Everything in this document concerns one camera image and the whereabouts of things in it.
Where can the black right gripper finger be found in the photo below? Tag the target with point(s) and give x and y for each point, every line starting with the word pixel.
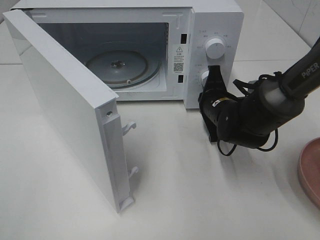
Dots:
pixel 214 74

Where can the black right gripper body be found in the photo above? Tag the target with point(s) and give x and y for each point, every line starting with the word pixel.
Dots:
pixel 218 106

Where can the pink round plate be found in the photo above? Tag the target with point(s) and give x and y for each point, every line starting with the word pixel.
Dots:
pixel 308 169

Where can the white microwave door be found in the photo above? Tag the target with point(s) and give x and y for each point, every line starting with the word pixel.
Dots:
pixel 78 104

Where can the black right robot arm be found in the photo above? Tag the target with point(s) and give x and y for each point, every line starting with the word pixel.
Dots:
pixel 266 104

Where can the lower white microwave knob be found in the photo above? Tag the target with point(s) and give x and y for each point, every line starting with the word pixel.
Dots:
pixel 203 77

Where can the white microwave knob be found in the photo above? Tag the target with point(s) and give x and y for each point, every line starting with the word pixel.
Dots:
pixel 215 48
pixel 203 77

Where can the upper white microwave knob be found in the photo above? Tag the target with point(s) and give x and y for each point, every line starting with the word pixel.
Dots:
pixel 215 48

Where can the white microwave oven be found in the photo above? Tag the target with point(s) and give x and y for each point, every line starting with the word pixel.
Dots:
pixel 172 31

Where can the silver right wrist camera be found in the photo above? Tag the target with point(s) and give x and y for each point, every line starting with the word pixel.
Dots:
pixel 211 129

